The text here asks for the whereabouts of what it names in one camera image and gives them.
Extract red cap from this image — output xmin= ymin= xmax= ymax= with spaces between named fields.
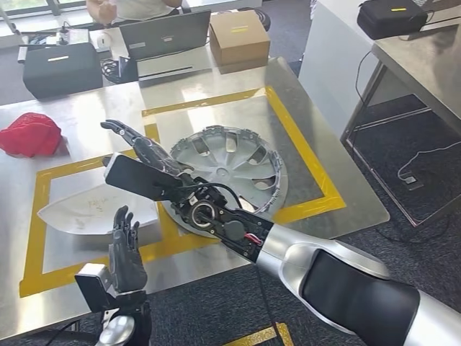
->
xmin=0 ymin=112 xmax=63 ymax=159

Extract dark grey laptop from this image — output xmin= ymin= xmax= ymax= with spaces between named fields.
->
xmin=119 ymin=10 xmax=212 ymax=62

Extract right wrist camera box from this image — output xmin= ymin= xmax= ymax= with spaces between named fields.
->
xmin=103 ymin=152 xmax=184 ymax=203

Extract silver floor outlet white insert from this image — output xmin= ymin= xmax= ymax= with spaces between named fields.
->
xmin=403 ymin=174 xmax=425 ymax=192

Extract brown cardboard box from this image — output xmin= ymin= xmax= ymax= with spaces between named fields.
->
xmin=209 ymin=10 xmax=272 ymax=75

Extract white desk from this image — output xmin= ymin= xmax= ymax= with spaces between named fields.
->
xmin=0 ymin=9 xmax=217 ymax=92

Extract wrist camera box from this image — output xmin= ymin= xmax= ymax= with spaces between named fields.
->
xmin=103 ymin=152 xmax=184 ymax=203
xmin=75 ymin=262 xmax=118 ymax=314

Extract black cable bundle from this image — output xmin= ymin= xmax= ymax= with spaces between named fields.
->
xmin=100 ymin=56 xmax=139 ymax=86

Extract silver wheel hubcap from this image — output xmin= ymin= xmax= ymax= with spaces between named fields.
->
xmin=161 ymin=125 xmax=289 ymax=239

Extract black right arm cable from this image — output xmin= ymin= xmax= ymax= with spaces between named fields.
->
xmin=253 ymin=264 xmax=286 ymax=346

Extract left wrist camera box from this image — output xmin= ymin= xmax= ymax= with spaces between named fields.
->
xmin=75 ymin=262 xmax=118 ymax=314

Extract white table metal legs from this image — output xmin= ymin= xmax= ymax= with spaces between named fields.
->
xmin=298 ymin=0 xmax=461 ymax=229
xmin=0 ymin=57 xmax=391 ymax=341

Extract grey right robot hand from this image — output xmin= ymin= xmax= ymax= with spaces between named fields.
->
xmin=100 ymin=119 xmax=195 ymax=180

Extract white flat box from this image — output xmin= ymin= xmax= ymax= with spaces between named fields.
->
xmin=136 ymin=46 xmax=214 ymax=89

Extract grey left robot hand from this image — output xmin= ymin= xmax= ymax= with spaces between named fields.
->
xmin=108 ymin=205 xmax=149 ymax=293

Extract white floor cable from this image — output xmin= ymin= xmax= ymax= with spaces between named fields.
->
xmin=397 ymin=141 xmax=461 ymax=182

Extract black hanging cable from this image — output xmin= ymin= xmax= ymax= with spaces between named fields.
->
xmin=351 ymin=50 xmax=375 ymax=159

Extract black case white label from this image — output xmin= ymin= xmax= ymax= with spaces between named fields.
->
xmin=23 ymin=42 xmax=104 ymax=100

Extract white computer mouse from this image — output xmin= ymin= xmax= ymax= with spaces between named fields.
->
xmin=97 ymin=30 xmax=112 ymax=53

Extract yellow floor tape square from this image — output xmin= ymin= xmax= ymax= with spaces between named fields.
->
xmin=223 ymin=322 xmax=294 ymax=346

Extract white curved plastic part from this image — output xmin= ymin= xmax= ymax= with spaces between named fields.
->
xmin=37 ymin=183 xmax=160 ymax=237

